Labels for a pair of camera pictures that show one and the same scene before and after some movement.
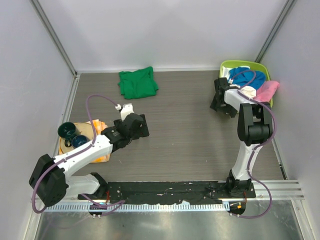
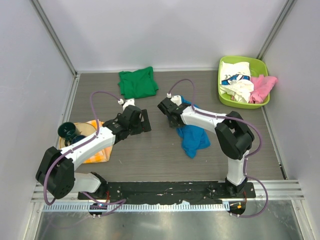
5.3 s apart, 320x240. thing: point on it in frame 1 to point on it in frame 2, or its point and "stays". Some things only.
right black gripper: x=230 y=110 to x=172 y=125
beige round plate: x=85 y=129 stays
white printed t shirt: x=234 y=97 to x=235 y=79
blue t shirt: x=243 y=76 to x=194 y=137
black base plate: x=172 y=191 stays
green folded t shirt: x=137 y=84 stays
